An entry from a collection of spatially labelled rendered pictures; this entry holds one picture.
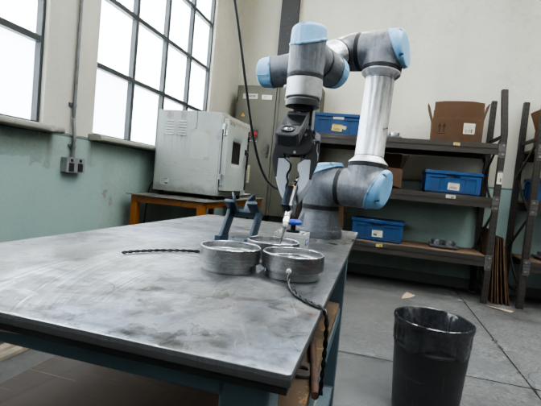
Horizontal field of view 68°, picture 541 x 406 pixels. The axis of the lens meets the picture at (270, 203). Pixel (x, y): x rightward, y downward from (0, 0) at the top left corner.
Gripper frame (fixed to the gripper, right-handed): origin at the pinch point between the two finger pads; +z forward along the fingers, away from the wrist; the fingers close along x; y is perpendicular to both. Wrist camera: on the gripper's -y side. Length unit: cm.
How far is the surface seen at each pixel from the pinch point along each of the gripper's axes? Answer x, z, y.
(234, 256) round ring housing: 3.0, 9.8, -21.3
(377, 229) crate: -8, 37, 341
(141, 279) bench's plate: 13.1, 13.0, -31.4
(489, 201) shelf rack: -105, -2, 335
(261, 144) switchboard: 133, -43, 361
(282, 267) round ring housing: -4.6, 10.6, -19.7
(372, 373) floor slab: -19, 94, 135
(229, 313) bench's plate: -3.6, 13.0, -37.9
